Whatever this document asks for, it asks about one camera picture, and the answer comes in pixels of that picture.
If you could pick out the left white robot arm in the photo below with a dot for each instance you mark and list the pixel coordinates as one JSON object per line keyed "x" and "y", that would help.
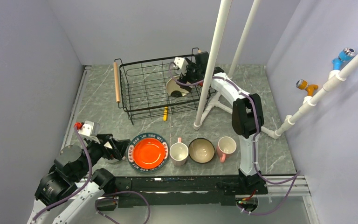
{"x": 72, "y": 176}

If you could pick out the orange plate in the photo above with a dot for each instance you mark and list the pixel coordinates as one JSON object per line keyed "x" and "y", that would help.
{"x": 148, "y": 153}

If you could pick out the pink mug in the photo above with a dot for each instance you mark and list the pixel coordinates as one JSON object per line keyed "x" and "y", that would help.
{"x": 225, "y": 148}
{"x": 179, "y": 153}

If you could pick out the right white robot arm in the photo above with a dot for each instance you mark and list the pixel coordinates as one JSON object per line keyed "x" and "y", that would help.
{"x": 247, "y": 119}

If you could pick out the orange tap on pipe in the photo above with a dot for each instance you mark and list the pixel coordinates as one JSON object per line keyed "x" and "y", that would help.
{"x": 309, "y": 88}

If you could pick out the dark bowl cream inside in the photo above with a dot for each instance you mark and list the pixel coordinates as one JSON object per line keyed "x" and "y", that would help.
{"x": 201, "y": 150}

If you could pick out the white pvc pipe frame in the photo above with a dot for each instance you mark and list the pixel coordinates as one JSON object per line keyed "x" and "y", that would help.
{"x": 216, "y": 46}

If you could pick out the yellow handled utensil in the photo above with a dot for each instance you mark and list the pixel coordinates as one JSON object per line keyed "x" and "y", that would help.
{"x": 165, "y": 114}

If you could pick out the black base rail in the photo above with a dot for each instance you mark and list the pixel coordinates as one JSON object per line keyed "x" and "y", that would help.
{"x": 224, "y": 190}

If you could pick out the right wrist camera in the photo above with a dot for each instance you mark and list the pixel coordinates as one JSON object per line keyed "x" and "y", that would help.
{"x": 180, "y": 65}

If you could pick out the pink mug left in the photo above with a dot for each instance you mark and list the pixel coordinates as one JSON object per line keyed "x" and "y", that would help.
{"x": 179, "y": 153}

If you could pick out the cream plate with black spot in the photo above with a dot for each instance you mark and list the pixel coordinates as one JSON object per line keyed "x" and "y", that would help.
{"x": 175, "y": 90}

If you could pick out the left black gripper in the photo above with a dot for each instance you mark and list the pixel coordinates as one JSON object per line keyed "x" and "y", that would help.
{"x": 121, "y": 145}

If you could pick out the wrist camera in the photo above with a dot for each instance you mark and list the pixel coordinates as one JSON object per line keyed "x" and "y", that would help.
{"x": 88, "y": 130}
{"x": 180, "y": 65}

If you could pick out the black wire dish rack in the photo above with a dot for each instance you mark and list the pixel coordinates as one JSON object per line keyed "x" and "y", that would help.
{"x": 140, "y": 87}

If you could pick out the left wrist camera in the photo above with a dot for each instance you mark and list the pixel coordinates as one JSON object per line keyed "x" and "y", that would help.
{"x": 88, "y": 130}

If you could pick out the blue tap on pipe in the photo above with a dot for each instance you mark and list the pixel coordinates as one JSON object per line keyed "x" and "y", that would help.
{"x": 344, "y": 56}

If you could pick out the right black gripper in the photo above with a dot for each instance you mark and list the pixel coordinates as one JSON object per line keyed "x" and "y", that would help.
{"x": 191, "y": 66}

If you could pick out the green rimmed white plate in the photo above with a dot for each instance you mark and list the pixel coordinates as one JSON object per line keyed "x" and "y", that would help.
{"x": 134, "y": 141}

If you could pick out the pink mug right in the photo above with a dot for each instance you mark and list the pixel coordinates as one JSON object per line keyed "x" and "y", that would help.
{"x": 225, "y": 148}

